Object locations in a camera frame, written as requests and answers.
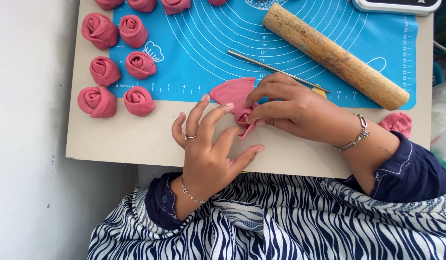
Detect person's right hand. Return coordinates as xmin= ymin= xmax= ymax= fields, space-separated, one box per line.
xmin=243 ymin=72 xmax=356 ymax=148

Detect person's left hand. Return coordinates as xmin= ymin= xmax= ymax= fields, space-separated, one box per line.
xmin=171 ymin=95 xmax=265 ymax=200

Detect pink dough sheet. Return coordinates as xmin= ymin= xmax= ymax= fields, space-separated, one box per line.
xmin=209 ymin=77 xmax=261 ymax=142

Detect yellow plastic scraper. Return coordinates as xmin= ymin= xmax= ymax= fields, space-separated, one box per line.
xmin=311 ymin=84 xmax=328 ymax=99

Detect wooden rolling pin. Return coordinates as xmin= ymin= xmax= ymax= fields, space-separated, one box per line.
xmin=262 ymin=4 xmax=410 ymax=111

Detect thin metal rod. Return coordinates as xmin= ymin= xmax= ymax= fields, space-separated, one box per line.
xmin=227 ymin=50 xmax=332 ymax=93

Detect beige work board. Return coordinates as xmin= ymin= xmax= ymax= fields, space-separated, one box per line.
xmin=66 ymin=0 xmax=434 ymax=179

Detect pink dough lump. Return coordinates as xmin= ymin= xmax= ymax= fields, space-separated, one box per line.
xmin=379 ymin=112 xmax=413 ymax=139

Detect navy white striped garment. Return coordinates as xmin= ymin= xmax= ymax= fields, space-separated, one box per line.
xmin=87 ymin=173 xmax=446 ymax=260

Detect blue silicone baking mat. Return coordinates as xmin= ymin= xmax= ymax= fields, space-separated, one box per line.
xmin=108 ymin=0 xmax=419 ymax=111

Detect navy shirt with white stitching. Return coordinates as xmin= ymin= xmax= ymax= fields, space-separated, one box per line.
xmin=144 ymin=131 xmax=446 ymax=232

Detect white kitchen scale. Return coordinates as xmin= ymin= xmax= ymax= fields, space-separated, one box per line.
xmin=352 ymin=0 xmax=442 ymax=16

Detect blue plastic container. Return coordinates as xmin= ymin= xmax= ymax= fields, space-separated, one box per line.
xmin=433 ymin=61 xmax=446 ymax=87

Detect clear plastic bag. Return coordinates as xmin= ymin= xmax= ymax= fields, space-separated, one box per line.
xmin=430 ymin=80 xmax=446 ymax=176

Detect dark bowl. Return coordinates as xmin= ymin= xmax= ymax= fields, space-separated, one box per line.
xmin=433 ymin=0 xmax=446 ymax=55

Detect group of pink dough roses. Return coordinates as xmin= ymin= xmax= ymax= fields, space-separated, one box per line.
xmin=77 ymin=0 xmax=229 ymax=119

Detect thin silver chain bracelet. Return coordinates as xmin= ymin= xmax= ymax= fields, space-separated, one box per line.
xmin=180 ymin=176 xmax=208 ymax=204

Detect chunky silver link bracelet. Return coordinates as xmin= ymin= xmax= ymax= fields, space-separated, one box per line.
xmin=333 ymin=113 xmax=371 ymax=151

